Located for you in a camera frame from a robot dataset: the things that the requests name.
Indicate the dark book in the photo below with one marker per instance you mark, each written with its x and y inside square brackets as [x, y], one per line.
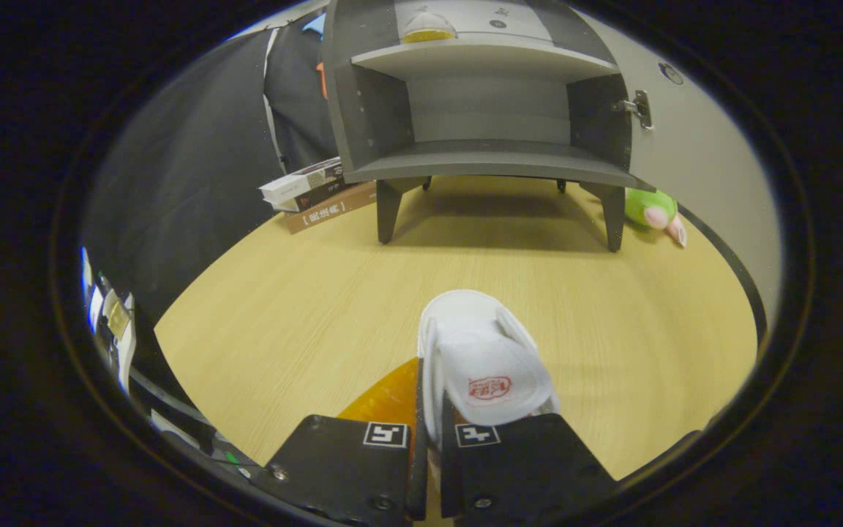
[323, 196]

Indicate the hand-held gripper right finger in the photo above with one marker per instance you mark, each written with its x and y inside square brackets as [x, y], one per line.
[524, 468]

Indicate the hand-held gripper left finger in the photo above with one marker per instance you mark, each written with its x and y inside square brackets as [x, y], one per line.
[418, 483]

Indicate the metal door hinge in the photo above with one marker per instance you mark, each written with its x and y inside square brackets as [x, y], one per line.
[641, 110]

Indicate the green and pink plush toy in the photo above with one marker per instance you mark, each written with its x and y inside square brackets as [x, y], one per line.
[645, 205]

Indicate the brown book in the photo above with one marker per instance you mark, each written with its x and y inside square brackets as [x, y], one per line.
[334, 211]

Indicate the grey shoe cabinet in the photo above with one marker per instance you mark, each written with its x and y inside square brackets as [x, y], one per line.
[495, 157]

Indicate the white shoe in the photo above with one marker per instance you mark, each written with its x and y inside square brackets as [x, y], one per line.
[480, 359]

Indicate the black backdrop cloth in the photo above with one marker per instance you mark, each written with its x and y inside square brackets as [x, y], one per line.
[195, 183]

